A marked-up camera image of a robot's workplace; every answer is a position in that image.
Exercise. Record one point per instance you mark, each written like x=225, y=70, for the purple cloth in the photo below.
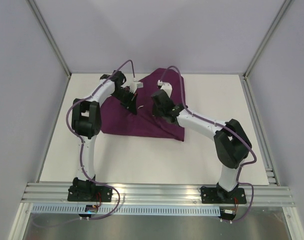
x=117, y=120

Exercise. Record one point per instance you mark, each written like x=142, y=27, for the right aluminium side rail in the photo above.
x=260, y=135

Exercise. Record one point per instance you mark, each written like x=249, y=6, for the left aluminium frame post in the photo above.
x=48, y=35

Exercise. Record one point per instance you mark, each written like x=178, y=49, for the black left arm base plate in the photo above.
x=87, y=191

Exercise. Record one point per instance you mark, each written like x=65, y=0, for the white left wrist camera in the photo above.
x=134, y=85

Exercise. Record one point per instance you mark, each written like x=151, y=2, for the aluminium front frame rail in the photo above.
x=156, y=194

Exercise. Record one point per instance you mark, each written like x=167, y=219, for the right aluminium frame post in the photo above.
x=285, y=6

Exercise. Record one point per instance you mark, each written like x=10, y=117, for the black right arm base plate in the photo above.
x=217, y=195

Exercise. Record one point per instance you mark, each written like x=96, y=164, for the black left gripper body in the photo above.
x=125, y=97

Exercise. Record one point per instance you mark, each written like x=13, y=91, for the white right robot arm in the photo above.
x=231, y=143

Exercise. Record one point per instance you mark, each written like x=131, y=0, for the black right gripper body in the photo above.
x=159, y=100

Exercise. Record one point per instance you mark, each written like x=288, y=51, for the aluminium frame post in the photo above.
x=48, y=35
x=285, y=6

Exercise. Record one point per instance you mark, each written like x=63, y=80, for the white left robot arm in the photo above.
x=84, y=117

